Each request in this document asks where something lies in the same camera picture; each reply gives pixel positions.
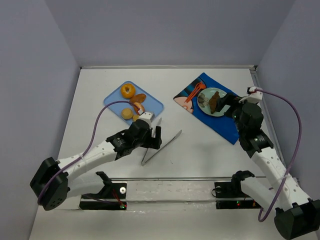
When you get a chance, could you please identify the dark brown croissant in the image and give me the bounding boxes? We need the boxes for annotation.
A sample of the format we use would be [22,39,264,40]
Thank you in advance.
[208,91,220,114]

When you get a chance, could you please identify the metal kitchen tongs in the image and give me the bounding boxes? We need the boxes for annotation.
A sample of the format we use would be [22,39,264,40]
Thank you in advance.
[140,130,182,167]

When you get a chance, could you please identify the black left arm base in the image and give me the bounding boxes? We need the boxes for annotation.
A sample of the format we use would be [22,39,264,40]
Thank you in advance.
[79,171,127,211]

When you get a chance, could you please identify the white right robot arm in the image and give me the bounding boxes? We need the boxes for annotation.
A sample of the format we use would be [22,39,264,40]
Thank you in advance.
[213,90,320,240]

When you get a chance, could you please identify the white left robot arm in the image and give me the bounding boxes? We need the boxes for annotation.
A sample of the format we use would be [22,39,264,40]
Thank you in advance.
[30,119,162,211]

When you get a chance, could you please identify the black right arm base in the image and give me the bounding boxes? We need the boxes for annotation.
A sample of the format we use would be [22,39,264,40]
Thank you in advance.
[211,181,261,210]

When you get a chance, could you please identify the seeded tan bread slice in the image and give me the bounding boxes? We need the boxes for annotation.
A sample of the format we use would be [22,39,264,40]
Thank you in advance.
[132,114,140,122]

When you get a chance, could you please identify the orange bread roll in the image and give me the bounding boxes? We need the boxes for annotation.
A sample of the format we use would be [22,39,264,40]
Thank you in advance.
[133,102,145,115]

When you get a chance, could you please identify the orange brown flat bread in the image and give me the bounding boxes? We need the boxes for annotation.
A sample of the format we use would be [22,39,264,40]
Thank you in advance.
[129,93,147,104]

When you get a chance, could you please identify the blue cartoon placemat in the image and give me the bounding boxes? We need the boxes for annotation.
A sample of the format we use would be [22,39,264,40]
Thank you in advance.
[173,72,239,145]

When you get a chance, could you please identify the small tan round bun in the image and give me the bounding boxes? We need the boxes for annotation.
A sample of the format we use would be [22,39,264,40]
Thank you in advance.
[121,108,134,120]

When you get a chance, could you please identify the pale green flower plate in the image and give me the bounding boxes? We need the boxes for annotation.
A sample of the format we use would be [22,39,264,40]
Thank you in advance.
[197,87,229,117]

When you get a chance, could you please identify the orange plastic fork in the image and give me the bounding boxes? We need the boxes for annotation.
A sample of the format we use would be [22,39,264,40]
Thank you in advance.
[184,81,206,103]

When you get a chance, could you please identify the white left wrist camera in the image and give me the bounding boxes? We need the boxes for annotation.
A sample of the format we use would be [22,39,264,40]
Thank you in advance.
[138,111,155,129]

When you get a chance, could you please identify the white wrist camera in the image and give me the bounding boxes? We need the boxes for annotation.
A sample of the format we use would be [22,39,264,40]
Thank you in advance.
[239,86,263,104]
[138,111,155,129]

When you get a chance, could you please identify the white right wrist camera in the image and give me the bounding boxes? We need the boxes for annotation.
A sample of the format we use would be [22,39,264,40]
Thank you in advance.
[239,86,263,104]

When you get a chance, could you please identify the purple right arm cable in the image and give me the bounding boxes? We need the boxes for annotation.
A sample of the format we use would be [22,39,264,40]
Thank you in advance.
[257,90,302,223]

